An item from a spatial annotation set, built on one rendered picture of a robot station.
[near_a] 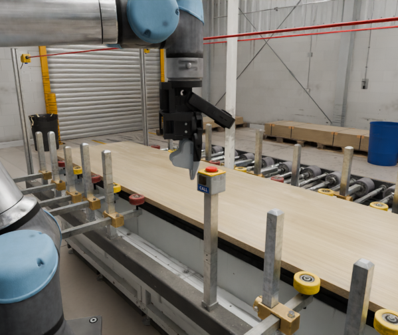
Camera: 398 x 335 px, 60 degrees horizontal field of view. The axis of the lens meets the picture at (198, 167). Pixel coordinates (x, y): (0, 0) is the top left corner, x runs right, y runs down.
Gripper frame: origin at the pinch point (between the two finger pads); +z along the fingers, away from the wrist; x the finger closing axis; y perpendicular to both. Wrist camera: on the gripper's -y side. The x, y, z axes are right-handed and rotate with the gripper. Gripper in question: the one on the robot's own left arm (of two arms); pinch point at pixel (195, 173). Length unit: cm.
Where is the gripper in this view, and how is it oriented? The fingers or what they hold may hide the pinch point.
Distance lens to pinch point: 75.9
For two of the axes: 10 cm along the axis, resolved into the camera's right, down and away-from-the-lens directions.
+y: -9.7, 0.6, -2.3
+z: 0.0, 9.6, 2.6
